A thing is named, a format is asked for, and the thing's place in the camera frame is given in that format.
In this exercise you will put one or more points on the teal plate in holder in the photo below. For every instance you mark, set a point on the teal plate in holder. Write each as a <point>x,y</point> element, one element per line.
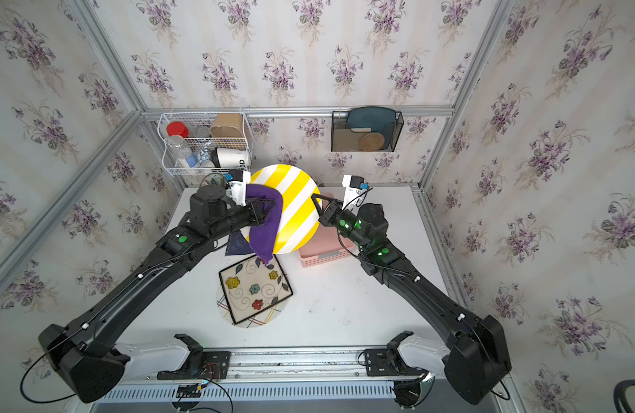
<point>377,119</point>

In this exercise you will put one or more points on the brown paper box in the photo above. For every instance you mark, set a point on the brown paper box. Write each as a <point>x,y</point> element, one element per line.
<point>227,125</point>

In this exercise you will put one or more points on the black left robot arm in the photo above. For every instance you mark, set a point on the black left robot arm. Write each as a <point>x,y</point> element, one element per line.
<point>84,352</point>

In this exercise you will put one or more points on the pink plastic basket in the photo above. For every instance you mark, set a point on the pink plastic basket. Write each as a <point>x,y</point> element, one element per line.
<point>324,247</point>

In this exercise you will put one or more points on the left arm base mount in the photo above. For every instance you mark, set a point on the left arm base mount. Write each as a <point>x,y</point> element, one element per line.
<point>198,363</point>

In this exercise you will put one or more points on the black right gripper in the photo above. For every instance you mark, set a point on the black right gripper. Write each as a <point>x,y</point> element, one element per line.
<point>330,212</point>

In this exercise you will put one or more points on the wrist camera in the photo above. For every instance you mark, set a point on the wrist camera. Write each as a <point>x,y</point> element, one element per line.
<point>355,191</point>
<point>236,185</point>

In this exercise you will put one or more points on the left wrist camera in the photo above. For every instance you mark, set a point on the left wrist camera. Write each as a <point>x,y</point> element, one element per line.
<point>236,185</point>

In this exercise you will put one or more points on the white cylindrical can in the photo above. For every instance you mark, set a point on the white cylindrical can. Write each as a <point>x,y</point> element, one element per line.
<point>226,158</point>

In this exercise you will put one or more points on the square floral plate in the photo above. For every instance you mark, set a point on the square floral plate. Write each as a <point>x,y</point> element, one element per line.
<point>251,273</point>

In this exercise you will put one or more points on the round cork coaster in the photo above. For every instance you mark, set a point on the round cork coaster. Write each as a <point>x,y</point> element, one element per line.
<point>371,142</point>

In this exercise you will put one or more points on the round plaid plate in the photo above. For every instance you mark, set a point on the round plaid plate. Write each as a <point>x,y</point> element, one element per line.
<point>241,309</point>

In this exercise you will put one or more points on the clear plastic bottle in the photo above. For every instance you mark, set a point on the clear plastic bottle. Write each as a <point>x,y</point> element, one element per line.
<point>182,151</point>

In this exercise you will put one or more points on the yellow striped round plate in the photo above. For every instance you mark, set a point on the yellow striped round plate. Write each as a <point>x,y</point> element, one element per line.
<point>299,217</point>

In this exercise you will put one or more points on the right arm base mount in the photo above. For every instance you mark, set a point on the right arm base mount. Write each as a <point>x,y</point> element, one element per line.
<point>408,394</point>

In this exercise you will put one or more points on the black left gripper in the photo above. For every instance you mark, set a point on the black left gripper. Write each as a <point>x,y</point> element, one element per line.
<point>256,216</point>

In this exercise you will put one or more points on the purple cloth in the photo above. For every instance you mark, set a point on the purple cloth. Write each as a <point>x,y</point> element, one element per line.
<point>262,238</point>

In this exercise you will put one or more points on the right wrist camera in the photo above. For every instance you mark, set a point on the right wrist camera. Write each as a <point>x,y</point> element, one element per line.
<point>355,191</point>

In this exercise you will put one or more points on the white wire basket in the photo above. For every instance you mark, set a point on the white wire basket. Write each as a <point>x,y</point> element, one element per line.
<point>201,142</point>

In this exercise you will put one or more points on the small navy notebook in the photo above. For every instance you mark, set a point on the small navy notebook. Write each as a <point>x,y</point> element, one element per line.
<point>237,245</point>

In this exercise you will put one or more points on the black mesh wall holder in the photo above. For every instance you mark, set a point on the black mesh wall holder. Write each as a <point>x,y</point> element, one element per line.
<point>344,139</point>

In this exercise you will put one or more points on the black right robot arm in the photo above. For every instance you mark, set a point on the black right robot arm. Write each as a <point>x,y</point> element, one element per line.
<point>476,358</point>

